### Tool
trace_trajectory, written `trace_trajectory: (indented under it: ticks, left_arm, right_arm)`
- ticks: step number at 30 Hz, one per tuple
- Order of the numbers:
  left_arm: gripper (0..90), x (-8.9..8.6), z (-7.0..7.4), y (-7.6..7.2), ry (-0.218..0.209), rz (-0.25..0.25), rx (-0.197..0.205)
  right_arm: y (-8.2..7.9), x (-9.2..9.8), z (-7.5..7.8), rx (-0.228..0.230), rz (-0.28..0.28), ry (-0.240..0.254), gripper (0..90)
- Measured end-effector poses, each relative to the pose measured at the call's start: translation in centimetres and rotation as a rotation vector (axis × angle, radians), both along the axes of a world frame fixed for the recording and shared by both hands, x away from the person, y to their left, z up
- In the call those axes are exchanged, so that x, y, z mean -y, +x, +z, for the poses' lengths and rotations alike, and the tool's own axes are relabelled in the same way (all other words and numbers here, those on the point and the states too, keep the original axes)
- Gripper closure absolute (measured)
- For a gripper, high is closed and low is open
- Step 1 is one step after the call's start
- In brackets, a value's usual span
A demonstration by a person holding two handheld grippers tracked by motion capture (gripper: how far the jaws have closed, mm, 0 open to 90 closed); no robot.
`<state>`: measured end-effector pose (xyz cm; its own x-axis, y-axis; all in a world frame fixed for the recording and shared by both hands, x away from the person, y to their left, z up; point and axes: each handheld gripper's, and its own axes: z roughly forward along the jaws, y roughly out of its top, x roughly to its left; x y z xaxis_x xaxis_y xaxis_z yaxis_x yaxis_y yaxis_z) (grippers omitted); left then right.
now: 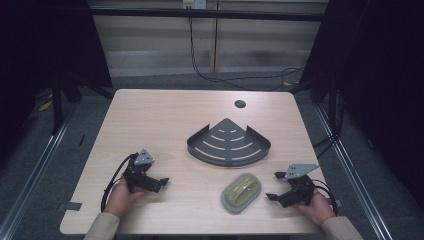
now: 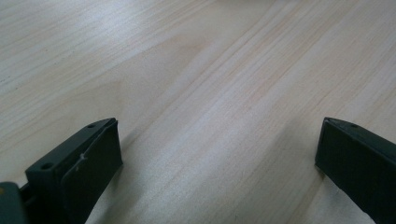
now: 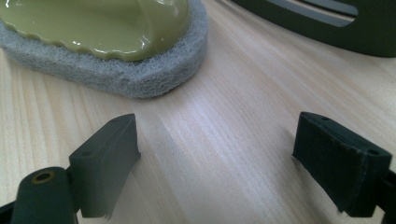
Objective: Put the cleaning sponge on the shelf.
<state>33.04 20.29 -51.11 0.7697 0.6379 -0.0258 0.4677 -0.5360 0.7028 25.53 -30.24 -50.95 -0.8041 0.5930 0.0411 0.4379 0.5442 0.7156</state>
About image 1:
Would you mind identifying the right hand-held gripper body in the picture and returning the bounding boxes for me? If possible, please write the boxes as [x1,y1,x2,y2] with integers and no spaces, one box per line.
[279,162,320,209]

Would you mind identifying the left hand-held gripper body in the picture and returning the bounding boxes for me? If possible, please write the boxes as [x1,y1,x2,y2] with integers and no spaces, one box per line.
[122,148,162,195]

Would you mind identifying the yellow-green soap box grey base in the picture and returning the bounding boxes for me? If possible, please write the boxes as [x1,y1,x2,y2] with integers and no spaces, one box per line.
[220,172,264,215]

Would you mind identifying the dark grey metal corner rack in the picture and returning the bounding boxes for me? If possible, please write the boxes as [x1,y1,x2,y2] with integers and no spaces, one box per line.
[186,117,272,168]

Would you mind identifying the person's right hand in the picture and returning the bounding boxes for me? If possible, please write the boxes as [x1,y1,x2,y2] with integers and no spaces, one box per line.
[293,189,337,227]

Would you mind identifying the person's left hand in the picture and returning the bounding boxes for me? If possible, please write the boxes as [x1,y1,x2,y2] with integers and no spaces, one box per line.
[103,177,148,220]

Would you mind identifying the black metal stand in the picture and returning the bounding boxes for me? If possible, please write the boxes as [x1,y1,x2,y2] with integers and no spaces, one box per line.
[51,84,64,136]

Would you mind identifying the yellow floor tape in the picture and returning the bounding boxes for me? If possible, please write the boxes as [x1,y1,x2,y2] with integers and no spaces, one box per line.
[38,99,54,112]

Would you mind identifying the black curtain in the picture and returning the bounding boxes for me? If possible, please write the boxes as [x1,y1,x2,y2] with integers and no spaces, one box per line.
[298,0,424,211]
[0,0,114,168]

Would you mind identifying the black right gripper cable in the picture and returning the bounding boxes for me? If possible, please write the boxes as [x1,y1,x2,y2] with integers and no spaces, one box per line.
[311,178,339,216]

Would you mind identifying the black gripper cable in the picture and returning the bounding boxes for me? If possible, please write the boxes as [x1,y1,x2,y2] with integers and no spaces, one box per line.
[100,152,139,213]
[311,178,339,216]

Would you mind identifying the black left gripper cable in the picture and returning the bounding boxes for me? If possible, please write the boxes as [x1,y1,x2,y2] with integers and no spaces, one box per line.
[100,152,139,213]

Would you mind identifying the metal floor rail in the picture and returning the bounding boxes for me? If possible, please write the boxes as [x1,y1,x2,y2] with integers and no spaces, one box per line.
[0,109,76,240]
[314,104,398,240]

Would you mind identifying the black wall cable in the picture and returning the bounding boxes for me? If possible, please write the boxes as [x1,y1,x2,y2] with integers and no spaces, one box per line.
[188,17,306,92]

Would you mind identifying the black horizontal frame bar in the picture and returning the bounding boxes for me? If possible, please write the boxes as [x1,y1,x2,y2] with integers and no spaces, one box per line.
[89,7,329,22]

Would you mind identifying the white wall socket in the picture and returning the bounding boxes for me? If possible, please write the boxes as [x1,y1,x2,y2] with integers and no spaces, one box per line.
[182,0,208,10]

